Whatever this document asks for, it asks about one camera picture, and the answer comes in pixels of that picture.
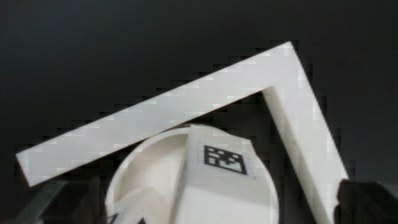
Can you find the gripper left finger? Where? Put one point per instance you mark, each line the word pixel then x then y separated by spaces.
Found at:
pixel 66 204

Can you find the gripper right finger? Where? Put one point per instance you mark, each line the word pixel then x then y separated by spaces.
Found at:
pixel 366 203

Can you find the white round stool seat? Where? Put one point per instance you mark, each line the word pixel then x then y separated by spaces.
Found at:
pixel 153 166

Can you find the white stool leg with tag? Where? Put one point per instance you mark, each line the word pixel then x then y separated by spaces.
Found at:
pixel 139 206

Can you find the white L-shaped obstacle frame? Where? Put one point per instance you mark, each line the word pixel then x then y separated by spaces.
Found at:
pixel 267 75

